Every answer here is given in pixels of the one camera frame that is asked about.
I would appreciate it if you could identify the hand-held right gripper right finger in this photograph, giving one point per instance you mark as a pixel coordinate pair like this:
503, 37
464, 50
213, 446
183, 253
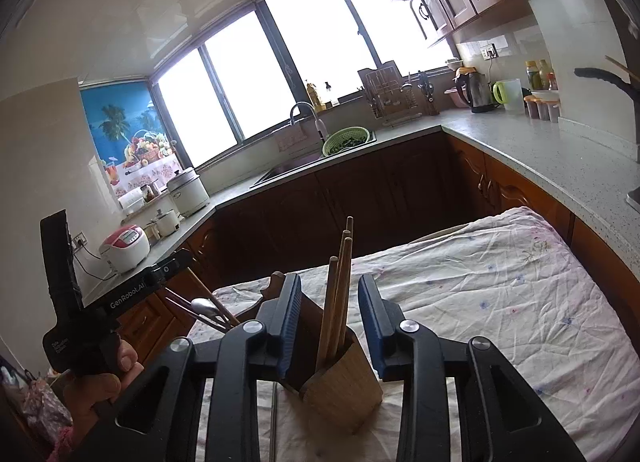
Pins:
370, 322

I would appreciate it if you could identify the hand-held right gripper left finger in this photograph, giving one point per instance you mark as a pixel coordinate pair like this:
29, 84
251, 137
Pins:
291, 322

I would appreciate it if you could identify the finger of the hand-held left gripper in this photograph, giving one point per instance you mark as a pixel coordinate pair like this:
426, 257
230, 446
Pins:
172, 264

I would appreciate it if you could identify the metal spoon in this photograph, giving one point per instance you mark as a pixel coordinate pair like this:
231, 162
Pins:
207, 307

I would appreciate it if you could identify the wooden utensil holder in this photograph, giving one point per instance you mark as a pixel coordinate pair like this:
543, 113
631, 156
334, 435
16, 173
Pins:
345, 392

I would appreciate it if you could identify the person's left hand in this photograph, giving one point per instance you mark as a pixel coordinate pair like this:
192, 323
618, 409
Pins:
90, 394

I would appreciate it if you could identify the small white cooker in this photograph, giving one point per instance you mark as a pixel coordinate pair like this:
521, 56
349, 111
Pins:
166, 223

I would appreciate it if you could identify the red and white rice cooker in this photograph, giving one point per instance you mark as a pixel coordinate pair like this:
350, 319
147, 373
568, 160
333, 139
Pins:
125, 247

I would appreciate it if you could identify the large white cooker pot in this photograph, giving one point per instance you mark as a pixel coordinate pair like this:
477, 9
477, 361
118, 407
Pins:
189, 192

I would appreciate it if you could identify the floral tablecloth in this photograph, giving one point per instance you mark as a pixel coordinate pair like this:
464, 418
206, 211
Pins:
500, 302

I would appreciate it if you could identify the wooden base cabinets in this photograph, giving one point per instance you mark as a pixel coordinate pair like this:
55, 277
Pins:
390, 182

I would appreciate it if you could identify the kitchen sink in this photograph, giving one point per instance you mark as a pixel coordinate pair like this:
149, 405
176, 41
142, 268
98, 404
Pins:
285, 172

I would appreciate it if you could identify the green colander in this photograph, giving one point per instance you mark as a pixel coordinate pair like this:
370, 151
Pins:
345, 141

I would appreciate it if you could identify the metal faucet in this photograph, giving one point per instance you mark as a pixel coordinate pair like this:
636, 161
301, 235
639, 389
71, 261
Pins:
312, 117

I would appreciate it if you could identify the yellow oil bottle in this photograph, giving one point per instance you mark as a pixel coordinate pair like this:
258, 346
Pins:
313, 97

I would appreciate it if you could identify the metal dish rack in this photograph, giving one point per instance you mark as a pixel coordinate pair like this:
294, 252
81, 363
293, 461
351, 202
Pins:
387, 92

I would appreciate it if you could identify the knife block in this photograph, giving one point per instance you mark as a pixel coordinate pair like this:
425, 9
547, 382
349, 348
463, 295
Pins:
428, 97

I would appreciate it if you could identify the pink plastic container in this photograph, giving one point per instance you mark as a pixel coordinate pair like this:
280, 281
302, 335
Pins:
454, 98

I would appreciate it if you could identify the kitchen window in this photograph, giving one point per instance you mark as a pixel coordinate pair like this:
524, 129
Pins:
310, 52

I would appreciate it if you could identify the steel electric kettle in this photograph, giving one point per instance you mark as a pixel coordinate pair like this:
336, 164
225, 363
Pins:
477, 92

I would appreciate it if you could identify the green and white pitcher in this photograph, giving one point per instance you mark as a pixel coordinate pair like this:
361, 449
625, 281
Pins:
510, 96

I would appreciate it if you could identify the group of condiment jars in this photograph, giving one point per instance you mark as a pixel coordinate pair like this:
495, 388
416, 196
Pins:
542, 107

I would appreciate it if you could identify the gas stove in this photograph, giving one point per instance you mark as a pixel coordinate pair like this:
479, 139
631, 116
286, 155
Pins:
634, 199

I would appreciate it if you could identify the yellow cap sauce bottle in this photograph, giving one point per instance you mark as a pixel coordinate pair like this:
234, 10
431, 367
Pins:
531, 76

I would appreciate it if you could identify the red cap sauce bottle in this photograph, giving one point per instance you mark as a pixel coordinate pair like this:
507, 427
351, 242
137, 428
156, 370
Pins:
552, 82

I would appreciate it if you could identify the green sauce bottle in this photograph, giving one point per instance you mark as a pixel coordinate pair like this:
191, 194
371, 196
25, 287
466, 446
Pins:
543, 74

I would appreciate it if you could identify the black wok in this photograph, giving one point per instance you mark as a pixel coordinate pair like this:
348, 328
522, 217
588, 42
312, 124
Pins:
610, 82

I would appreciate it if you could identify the wall socket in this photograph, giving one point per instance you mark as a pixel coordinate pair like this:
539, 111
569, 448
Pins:
80, 240
489, 52

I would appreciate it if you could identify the tropical fruit wall poster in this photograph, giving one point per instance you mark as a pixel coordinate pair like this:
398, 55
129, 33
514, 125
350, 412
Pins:
125, 137

